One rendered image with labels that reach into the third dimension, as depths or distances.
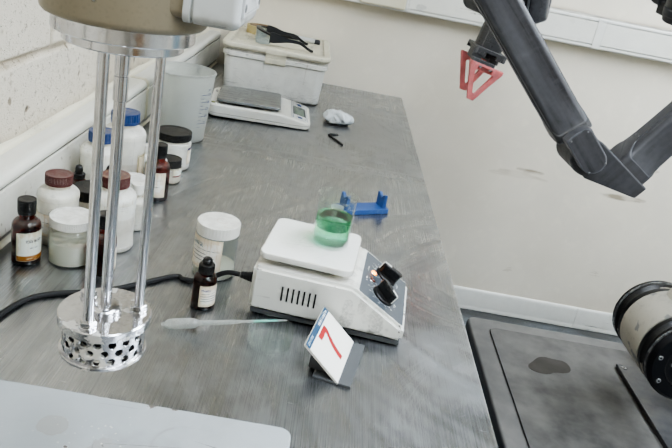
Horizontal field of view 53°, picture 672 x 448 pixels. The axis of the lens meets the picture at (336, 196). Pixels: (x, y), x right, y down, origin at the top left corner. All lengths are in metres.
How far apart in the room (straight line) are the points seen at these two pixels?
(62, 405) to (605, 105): 2.08
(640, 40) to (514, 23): 1.43
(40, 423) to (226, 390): 0.18
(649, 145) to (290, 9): 1.45
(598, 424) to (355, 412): 0.92
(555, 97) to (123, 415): 0.72
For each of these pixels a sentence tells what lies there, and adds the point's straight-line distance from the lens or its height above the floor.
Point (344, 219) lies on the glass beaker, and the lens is 0.86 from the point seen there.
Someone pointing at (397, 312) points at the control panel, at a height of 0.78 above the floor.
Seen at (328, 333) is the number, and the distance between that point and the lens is 0.82.
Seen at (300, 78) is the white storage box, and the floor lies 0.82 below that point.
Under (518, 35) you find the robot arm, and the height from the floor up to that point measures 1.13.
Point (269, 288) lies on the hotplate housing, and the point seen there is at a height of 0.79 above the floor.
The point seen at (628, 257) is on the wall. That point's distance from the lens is 2.71.
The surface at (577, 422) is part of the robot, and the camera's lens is 1.58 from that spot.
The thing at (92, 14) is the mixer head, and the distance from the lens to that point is 0.42.
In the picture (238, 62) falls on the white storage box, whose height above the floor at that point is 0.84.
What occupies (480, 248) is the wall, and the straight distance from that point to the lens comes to 2.55.
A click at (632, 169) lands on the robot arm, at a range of 1.10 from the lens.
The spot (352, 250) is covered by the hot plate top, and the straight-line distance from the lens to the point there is 0.89.
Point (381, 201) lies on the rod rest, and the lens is 1.27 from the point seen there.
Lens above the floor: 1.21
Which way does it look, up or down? 21 degrees down
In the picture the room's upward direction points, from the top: 11 degrees clockwise
